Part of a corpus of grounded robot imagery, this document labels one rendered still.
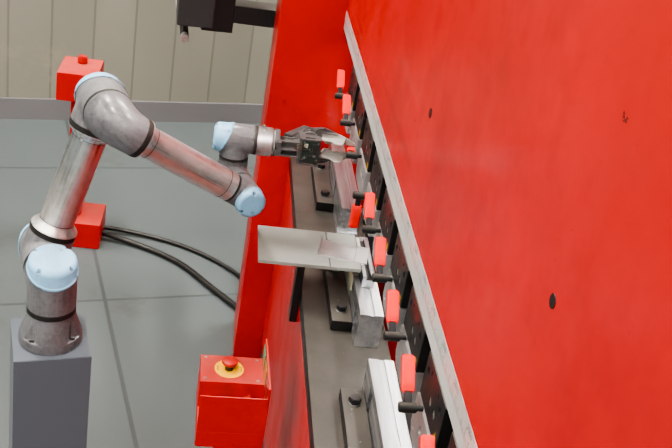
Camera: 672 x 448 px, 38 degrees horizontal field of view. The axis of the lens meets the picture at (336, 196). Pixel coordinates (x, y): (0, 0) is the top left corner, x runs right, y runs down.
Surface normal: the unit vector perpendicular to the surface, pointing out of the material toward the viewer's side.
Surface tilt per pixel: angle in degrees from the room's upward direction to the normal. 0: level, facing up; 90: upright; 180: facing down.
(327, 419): 0
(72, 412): 90
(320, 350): 0
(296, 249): 0
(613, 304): 90
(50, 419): 90
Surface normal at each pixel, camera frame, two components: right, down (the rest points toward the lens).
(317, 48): 0.07, 0.46
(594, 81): -0.98, -0.11
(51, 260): 0.21, -0.82
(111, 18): 0.32, 0.47
